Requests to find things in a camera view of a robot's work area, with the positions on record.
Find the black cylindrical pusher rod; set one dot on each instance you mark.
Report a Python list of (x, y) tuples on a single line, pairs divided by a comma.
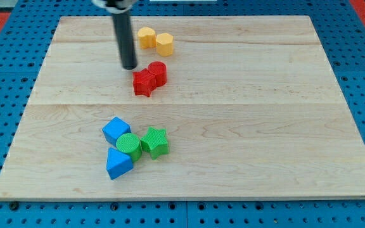
[(124, 36)]

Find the silver robot tool mount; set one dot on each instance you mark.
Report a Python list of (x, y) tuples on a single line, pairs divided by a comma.
[(115, 6)]

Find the blue cube block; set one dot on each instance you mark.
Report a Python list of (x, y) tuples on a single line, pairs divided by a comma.
[(114, 129)]

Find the yellow heart block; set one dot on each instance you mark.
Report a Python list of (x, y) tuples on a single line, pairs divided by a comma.
[(147, 38)]

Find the yellow hexagon block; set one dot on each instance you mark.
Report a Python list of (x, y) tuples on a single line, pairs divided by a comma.
[(165, 44)]

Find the red cylinder block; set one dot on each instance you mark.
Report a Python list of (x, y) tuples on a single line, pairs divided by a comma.
[(159, 70)]

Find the red star block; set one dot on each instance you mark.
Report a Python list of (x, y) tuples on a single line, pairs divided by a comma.
[(143, 82)]

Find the green cylinder block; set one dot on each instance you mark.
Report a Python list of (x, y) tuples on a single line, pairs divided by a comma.
[(130, 144)]

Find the green star block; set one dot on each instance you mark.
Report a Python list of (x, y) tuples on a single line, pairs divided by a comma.
[(155, 142)]

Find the light wooden board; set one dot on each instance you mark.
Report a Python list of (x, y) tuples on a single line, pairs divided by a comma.
[(252, 110)]

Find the blue triangular prism block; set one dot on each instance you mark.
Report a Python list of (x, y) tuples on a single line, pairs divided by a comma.
[(118, 163)]

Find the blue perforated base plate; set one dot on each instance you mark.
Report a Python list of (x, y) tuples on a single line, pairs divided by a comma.
[(25, 39)]

